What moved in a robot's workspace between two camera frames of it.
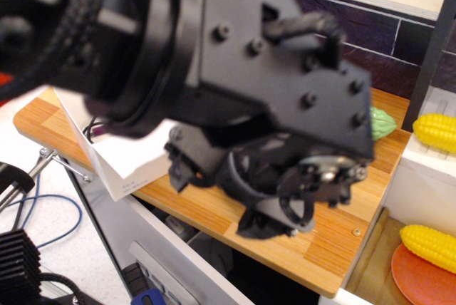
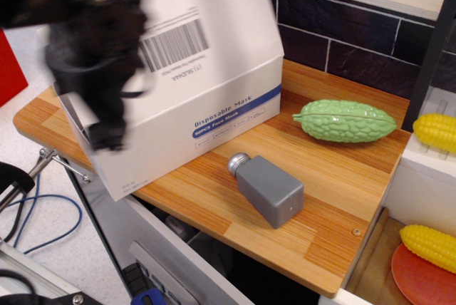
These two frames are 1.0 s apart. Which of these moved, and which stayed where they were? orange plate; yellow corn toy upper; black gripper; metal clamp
Moved: black gripper
Stayed: yellow corn toy upper; metal clamp; orange plate
